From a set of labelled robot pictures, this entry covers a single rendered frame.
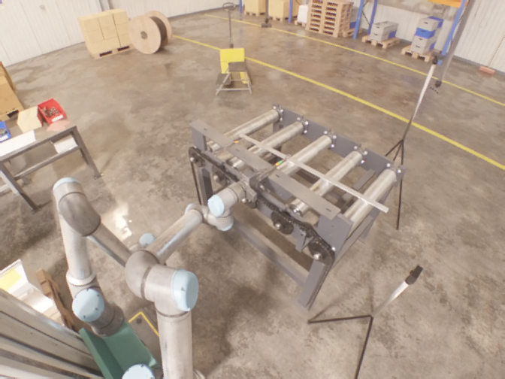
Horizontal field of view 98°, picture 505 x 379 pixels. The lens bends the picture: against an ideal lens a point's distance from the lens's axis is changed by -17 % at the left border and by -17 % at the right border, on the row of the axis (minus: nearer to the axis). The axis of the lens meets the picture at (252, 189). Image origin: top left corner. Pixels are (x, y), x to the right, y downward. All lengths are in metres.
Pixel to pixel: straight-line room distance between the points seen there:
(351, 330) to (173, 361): 1.60
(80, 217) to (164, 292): 0.48
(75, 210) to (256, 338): 1.60
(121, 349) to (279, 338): 1.15
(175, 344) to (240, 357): 1.25
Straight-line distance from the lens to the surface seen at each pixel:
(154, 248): 0.98
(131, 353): 1.64
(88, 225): 1.14
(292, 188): 1.38
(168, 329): 0.92
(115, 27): 8.60
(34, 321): 1.23
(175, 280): 0.80
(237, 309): 2.27
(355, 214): 1.69
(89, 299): 1.52
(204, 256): 2.51
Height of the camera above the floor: 2.14
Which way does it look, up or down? 46 degrees down
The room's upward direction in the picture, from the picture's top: straight up
